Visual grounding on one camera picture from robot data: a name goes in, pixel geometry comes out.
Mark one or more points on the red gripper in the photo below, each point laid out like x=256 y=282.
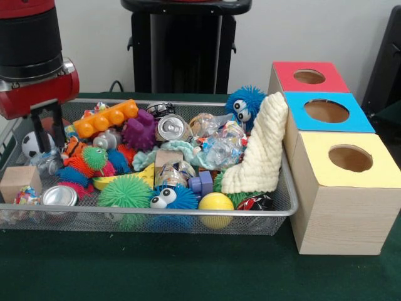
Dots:
x=37 y=94

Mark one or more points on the orange striped tiger plush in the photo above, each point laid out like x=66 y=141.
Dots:
x=73 y=149

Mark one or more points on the purple spiky toy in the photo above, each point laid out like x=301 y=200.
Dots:
x=141 y=130

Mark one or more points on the blue spiky ball with eyes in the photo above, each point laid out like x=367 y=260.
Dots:
x=249 y=100
x=181 y=200

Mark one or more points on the cream waffle cloth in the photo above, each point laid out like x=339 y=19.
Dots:
x=263 y=156

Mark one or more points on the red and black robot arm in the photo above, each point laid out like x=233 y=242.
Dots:
x=28 y=37

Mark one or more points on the clear mesh bin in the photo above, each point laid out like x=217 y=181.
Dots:
x=94 y=224

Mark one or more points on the wooden three-hole box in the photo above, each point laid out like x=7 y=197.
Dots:
x=344 y=219

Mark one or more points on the brown toy football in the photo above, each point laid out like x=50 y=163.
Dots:
x=47 y=123

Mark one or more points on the black and white soccer ball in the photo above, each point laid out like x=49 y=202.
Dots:
x=29 y=145

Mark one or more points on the plain wooden block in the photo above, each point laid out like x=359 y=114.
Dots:
x=18 y=180

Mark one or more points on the orange toy brick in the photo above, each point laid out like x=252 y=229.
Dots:
x=106 y=119

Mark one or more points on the silver tin can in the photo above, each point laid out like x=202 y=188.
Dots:
x=59 y=196

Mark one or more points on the colourful confetti ball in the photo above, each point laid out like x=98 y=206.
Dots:
x=26 y=195

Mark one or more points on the green spiky ball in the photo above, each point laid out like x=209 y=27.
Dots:
x=125 y=192

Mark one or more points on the dark green table cloth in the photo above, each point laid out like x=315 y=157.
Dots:
x=156 y=269
x=391 y=114

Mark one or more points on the yellow ball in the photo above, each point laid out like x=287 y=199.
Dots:
x=216 y=203

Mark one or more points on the black upright panel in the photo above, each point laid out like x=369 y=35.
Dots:
x=385 y=62

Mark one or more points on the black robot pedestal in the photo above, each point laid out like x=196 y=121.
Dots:
x=188 y=47

